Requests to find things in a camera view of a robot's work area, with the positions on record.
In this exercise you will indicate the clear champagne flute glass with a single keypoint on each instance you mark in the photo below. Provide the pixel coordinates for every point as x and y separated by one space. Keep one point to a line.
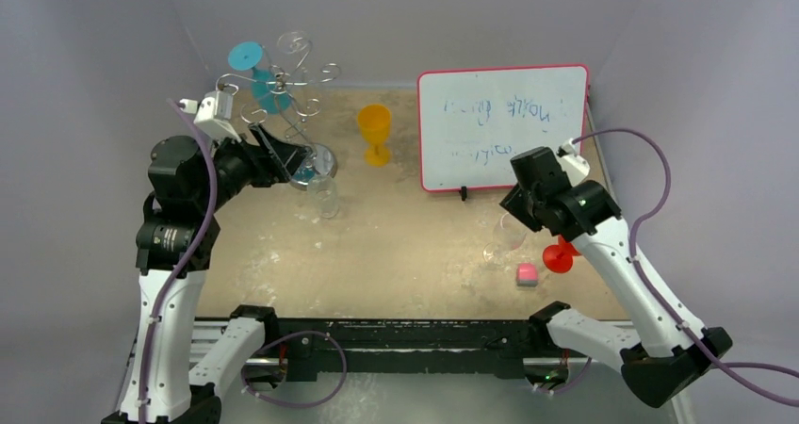
296 44

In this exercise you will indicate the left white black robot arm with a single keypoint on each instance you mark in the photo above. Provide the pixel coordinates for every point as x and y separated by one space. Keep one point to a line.
191 181

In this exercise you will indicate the orange plastic wine glass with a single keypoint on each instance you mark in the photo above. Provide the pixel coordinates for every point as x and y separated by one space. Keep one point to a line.
374 123

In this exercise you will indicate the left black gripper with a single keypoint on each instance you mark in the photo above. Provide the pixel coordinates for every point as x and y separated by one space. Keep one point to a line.
286 156

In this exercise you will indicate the silver wire wine glass rack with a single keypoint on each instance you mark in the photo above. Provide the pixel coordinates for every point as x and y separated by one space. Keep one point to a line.
304 105

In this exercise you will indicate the pink grey eraser block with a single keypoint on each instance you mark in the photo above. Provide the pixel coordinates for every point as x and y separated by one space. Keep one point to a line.
526 275

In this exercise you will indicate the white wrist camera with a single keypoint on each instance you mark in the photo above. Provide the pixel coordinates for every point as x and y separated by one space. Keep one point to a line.
572 162
212 115

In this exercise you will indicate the clear tumbler glass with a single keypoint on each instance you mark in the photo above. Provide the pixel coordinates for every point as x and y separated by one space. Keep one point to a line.
322 190

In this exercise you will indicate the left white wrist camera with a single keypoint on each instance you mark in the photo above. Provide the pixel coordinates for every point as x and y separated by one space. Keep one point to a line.
212 115

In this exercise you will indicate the red plastic wine glass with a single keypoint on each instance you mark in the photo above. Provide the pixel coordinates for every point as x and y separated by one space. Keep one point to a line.
560 256

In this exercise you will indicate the blue plastic wine glass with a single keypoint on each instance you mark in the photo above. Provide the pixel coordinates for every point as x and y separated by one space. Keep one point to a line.
245 57

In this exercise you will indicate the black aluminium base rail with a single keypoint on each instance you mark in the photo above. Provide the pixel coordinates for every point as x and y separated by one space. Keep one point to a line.
503 348

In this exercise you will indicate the clear wine glass right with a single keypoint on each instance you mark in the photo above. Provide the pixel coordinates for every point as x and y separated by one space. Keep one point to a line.
508 235

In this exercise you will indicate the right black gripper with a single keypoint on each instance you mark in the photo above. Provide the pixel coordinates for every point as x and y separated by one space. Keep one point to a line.
517 203

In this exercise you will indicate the pink framed whiteboard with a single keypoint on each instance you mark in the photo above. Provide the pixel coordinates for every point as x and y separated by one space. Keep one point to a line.
472 122

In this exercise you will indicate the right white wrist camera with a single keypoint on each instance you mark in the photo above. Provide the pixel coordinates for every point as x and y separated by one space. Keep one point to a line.
572 162

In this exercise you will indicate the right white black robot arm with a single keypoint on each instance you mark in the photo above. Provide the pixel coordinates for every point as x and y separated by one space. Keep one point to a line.
668 347

